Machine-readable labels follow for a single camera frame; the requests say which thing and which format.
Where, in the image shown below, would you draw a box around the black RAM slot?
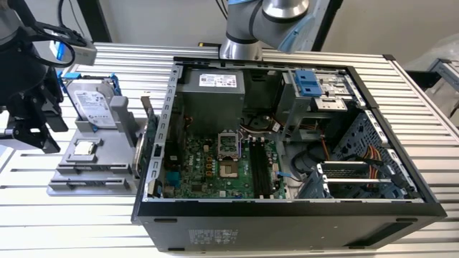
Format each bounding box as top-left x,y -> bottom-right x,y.
253,137 -> 267,200
257,137 -> 272,200
249,137 -> 261,200

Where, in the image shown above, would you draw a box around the hard disk in blue carrier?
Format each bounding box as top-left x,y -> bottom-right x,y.
58,71 -> 123,133

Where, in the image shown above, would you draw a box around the silver CPU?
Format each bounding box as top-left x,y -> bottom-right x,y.
72,140 -> 97,156

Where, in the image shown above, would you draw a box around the grey parts rack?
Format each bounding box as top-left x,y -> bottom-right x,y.
45,96 -> 151,197

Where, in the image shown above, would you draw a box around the green graphics card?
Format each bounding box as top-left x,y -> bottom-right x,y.
131,95 -> 160,180

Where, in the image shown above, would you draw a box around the grey power supply unit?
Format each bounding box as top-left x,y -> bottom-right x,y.
177,67 -> 247,135

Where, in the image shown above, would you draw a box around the metal socket cover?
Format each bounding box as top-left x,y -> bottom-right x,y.
217,129 -> 240,159

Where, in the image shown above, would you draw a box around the CPU socket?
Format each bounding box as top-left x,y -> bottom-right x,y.
217,160 -> 240,178

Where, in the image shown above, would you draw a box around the black cooling fan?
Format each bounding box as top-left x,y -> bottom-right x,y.
247,114 -> 275,133

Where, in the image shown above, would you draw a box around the green motherboard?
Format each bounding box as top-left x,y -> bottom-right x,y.
160,135 -> 289,200

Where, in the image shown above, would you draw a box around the blue plastic bay latch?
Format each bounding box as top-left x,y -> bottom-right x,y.
292,69 -> 323,98

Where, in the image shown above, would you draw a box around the black PC case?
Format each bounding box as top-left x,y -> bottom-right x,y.
131,55 -> 448,253

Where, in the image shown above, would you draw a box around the perforated metal panel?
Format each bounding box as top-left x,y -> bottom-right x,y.
329,109 -> 391,163

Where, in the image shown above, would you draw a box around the silver metal drive cage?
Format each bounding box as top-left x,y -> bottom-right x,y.
295,160 -> 423,200

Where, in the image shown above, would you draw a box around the clear plastic sheet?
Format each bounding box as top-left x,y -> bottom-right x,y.
408,34 -> 459,70

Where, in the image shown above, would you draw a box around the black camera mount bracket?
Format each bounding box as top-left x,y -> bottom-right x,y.
17,21 -> 89,48

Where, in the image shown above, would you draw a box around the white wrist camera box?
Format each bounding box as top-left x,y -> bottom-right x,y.
69,42 -> 97,67

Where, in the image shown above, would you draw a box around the thick black cable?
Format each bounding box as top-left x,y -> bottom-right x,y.
57,0 -> 69,30

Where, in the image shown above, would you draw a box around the black frame post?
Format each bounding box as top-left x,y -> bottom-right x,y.
313,0 -> 343,52
80,0 -> 112,43

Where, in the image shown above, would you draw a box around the black looped cables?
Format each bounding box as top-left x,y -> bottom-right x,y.
291,149 -> 323,180

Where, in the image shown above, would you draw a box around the thin orange wire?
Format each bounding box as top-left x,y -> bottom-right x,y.
320,135 -> 331,162

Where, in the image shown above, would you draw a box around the red yellow wire bundle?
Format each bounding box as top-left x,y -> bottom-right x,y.
360,145 -> 384,180

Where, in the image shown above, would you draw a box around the grey metal frame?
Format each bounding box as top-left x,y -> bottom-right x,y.
428,58 -> 459,89

